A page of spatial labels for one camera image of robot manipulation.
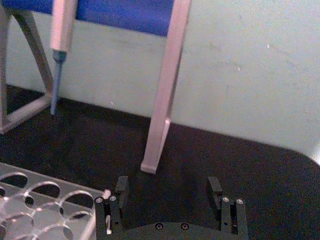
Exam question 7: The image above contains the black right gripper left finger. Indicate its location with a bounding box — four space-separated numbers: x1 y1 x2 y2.
94 175 130 240

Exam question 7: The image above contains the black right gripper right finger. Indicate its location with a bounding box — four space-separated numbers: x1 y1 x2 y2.
206 176 250 239

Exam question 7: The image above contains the clear acrylic tube rack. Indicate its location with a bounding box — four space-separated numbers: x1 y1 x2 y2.
0 162 111 240

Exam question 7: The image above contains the black table cloth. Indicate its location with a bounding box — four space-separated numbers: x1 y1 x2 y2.
0 84 320 240

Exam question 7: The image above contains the silver metal stand, blue panel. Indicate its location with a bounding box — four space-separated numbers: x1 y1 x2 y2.
0 0 193 174

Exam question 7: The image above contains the grey pipette with blue tip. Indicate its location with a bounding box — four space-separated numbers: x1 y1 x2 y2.
49 0 77 116

